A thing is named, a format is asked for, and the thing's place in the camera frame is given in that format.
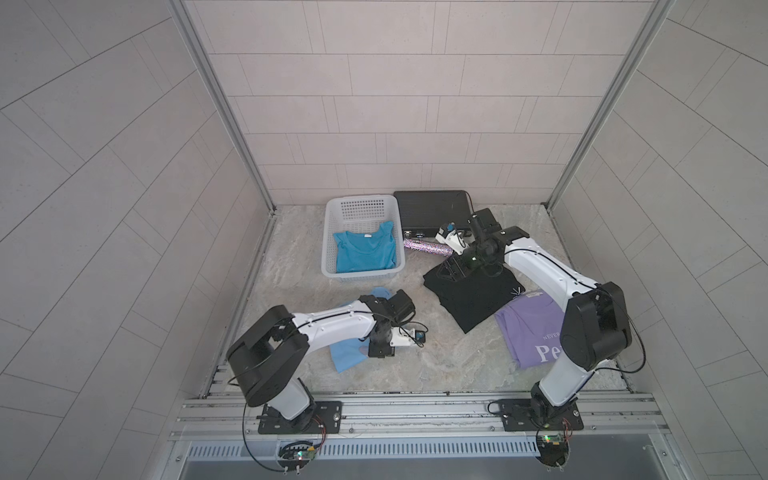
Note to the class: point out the teal t-shirt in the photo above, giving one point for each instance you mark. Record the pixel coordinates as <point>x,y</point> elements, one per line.
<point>359,252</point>

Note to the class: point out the green circuit board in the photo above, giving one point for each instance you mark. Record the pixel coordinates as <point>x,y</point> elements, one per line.
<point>297,455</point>
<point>554,450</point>

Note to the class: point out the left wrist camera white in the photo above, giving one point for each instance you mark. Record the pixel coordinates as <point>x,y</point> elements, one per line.
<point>402,337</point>

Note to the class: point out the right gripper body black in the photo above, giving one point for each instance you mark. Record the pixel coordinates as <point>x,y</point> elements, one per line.
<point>470,263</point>

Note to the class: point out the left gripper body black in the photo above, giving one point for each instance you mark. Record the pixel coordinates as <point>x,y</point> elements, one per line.
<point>380,346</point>

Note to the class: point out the light blue t-shirt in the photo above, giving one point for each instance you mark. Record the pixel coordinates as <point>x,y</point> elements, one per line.
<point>348,353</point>

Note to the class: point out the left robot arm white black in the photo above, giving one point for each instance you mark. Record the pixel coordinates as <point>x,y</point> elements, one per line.
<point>264,359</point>

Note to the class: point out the aluminium mounting rail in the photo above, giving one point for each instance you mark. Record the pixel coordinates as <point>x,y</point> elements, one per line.
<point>225,417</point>

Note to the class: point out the left green circuit board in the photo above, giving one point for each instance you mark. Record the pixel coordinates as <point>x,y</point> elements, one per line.
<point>297,455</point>

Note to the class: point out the black t-shirt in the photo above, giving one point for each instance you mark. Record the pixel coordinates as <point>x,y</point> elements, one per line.
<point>473,299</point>

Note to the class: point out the right green circuit board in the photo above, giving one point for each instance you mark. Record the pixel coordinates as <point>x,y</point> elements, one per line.
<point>554,450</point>

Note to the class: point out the black hard case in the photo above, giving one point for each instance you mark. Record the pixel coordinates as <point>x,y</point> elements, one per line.
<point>422,213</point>

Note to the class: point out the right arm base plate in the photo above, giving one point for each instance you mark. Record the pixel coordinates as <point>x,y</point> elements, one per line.
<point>528,415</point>

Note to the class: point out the white plastic laundry basket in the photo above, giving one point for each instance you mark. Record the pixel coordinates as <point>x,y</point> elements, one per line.
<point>360,214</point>

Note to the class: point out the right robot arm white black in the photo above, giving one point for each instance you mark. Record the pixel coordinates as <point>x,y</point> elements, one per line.
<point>596,326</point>

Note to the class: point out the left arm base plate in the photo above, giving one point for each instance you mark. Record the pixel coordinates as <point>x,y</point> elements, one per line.
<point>319,417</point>

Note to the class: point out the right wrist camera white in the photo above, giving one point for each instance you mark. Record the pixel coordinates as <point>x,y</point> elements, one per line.
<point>450,236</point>

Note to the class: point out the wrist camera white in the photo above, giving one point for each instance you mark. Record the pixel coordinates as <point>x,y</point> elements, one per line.
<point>450,236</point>
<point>402,337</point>

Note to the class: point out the purple folded t-shirt Persist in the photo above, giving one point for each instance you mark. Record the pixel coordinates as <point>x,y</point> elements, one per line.
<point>531,325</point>

